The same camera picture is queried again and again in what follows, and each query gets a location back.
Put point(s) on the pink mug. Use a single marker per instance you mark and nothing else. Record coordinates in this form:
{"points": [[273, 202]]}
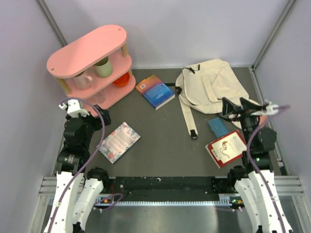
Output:
{"points": [[83, 80]]}

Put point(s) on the red cream book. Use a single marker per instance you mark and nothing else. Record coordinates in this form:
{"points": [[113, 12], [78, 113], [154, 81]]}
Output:
{"points": [[227, 148]]}

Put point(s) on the cream canvas backpack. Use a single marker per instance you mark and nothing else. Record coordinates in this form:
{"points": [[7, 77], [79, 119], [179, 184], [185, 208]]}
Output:
{"points": [[202, 86]]}

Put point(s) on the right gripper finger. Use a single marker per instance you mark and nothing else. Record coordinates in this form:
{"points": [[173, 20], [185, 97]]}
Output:
{"points": [[230, 110], [248, 105]]}

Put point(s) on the floral cover book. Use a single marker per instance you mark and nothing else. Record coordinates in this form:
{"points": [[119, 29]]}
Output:
{"points": [[115, 145]]}

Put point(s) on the pink cream plate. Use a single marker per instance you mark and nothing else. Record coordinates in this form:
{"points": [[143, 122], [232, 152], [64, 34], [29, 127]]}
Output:
{"points": [[262, 119]]}

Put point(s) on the orange bowl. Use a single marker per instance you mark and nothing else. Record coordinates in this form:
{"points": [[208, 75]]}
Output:
{"points": [[122, 81]]}

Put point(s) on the pink three-tier shelf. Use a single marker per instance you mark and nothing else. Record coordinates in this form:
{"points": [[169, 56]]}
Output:
{"points": [[83, 53]]}

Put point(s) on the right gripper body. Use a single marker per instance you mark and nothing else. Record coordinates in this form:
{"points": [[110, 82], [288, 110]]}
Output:
{"points": [[248, 123]]}

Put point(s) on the grey cable duct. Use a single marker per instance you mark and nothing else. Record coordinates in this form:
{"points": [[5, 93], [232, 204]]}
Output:
{"points": [[165, 202]]}

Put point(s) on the blue wallet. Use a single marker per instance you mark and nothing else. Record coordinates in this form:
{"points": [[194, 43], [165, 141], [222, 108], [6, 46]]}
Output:
{"points": [[218, 127]]}

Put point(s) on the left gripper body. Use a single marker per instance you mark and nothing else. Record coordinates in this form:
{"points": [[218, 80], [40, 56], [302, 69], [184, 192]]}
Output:
{"points": [[92, 123]]}

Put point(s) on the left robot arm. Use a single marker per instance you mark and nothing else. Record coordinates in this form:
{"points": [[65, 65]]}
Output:
{"points": [[76, 191]]}

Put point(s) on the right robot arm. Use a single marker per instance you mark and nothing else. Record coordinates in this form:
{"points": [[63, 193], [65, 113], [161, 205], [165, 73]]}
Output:
{"points": [[255, 179]]}

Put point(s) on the blue orange book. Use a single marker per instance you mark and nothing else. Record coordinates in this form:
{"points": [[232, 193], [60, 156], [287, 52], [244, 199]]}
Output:
{"points": [[155, 91]]}

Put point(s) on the green mug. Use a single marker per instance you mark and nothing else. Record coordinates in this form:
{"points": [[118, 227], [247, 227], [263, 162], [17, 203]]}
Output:
{"points": [[103, 68]]}

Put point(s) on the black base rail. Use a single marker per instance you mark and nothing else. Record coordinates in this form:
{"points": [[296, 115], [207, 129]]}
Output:
{"points": [[168, 188]]}

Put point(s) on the clear glass cup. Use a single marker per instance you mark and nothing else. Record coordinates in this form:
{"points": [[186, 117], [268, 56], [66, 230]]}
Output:
{"points": [[99, 97]]}

